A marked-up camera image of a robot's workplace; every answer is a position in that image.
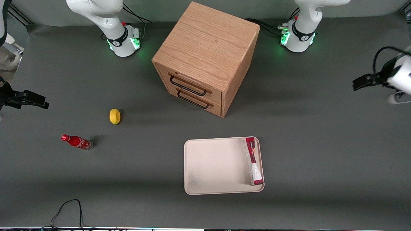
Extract red cookie box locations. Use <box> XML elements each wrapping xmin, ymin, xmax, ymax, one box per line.
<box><xmin>245</xmin><ymin>137</ymin><xmax>264</xmax><ymax>186</ymax></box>

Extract beige plastic tray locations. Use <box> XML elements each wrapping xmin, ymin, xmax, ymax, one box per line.
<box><xmin>184</xmin><ymin>136</ymin><xmax>265</xmax><ymax>195</ymax></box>

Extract red cola bottle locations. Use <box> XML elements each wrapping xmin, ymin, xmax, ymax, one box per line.
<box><xmin>61</xmin><ymin>134</ymin><xmax>94</xmax><ymax>150</ymax></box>

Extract yellow lemon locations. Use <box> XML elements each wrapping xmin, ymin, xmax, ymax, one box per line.
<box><xmin>109</xmin><ymin>109</ymin><xmax>121</xmax><ymax>125</ymax></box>

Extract upper wooden drawer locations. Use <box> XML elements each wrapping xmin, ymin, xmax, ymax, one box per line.
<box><xmin>155</xmin><ymin>64</ymin><xmax>223</xmax><ymax>103</ymax></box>

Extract wooden drawer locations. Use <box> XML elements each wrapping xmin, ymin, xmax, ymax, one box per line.
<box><xmin>167</xmin><ymin>85</ymin><xmax>223</xmax><ymax>117</ymax></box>
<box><xmin>155</xmin><ymin>64</ymin><xmax>223</xmax><ymax>103</ymax></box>

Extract lower wooden drawer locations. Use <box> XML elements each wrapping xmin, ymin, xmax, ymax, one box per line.
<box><xmin>167</xmin><ymin>85</ymin><xmax>223</xmax><ymax>117</ymax></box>

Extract wooden drawer cabinet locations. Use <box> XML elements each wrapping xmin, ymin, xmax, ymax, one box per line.
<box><xmin>152</xmin><ymin>2</ymin><xmax>260</xmax><ymax>118</ymax></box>

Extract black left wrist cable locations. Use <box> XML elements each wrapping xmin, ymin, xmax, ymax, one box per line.
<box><xmin>372</xmin><ymin>46</ymin><xmax>411</xmax><ymax>75</ymax></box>

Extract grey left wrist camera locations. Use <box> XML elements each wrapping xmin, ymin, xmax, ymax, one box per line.
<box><xmin>387</xmin><ymin>91</ymin><xmax>411</xmax><ymax>105</ymax></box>

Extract black frame strut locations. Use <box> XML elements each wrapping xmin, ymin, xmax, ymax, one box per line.
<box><xmin>8</xmin><ymin>5</ymin><xmax>34</xmax><ymax>26</ymax></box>

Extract black left arm base cables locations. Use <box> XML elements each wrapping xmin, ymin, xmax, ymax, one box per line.
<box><xmin>246</xmin><ymin>18</ymin><xmax>289</xmax><ymax>38</ymax></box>

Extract black arm base cables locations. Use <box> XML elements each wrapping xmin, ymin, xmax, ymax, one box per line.
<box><xmin>123</xmin><ymin>3</ymin><xmax>153</xmax><ymax>40</ymax></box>
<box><xmin>246</xmin><ymin>18</ymin><xmax>289</xmax><ymax>38</ymax></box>

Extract thin black looped cable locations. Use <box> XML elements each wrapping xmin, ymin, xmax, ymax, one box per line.
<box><xmin>51</xmin><ymin>199</ymin><xmax>97</xmax><ymax>230</ymax></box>

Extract black right arm base cables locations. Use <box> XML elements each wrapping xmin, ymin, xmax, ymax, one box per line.
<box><xmin>123</xmin><ymin>3</ymin><xmax>153</xmax><ymax>40</ymax></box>

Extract upper black drawer handle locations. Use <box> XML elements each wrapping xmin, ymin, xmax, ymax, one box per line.
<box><xmin>168</xmin><ymin>73</ymin><xmax>213</xmax><ymax>97</ymax></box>

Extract black drawer handle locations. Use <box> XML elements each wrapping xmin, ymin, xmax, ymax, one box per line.
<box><xmin>168</xmin><ymin>73</ymin><xmax>213</xmax><ymax>97</ymax></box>
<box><xmin>176</xmin><ymin>88</ymin><xmax>214</xmax><ymax>109</ymax></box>

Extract lower black drawer handle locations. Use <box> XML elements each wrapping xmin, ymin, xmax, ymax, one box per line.
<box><xmin>176</xmin><ymin>88</ymin><xmax>214</xmax><ymax>109</ymax></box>

